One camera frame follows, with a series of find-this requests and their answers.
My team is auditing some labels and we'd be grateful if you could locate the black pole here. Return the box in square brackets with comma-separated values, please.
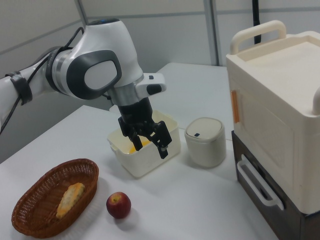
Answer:
[250, 0, 263, 45]

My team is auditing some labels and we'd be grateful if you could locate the white plastic lid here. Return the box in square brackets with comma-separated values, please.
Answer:
[225, 19, 320, 215]

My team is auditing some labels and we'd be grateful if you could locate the white plastic storage container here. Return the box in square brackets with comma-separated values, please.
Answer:
[106, 109, 182, 180]

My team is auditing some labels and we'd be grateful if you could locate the dark brown drawer unit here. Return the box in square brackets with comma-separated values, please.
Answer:
[231, 130, 320, 240]

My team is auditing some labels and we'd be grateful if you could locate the red apple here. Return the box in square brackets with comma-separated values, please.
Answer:
[106, 191, 132, 220]

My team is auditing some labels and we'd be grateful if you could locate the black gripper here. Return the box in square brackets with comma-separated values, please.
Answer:
[116, 97, 173, 160]

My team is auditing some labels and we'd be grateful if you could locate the brown wicker basket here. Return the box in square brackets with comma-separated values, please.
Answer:
[11, 157, 100, 239]

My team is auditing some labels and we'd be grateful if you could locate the small white lidded bin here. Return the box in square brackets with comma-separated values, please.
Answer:
[184, 116, 227, 169]

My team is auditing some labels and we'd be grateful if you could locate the yellow cube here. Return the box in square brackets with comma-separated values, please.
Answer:
[138, 136, 152, 148]

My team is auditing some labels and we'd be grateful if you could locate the black cable strap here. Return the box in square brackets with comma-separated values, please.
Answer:
[4, 70, 34, 106]

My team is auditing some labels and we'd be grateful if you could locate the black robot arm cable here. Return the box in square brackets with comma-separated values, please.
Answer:
[0, 26, 86, 137]

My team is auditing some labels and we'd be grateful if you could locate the long toy bread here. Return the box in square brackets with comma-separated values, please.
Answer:
[55, 182, 86, 220]

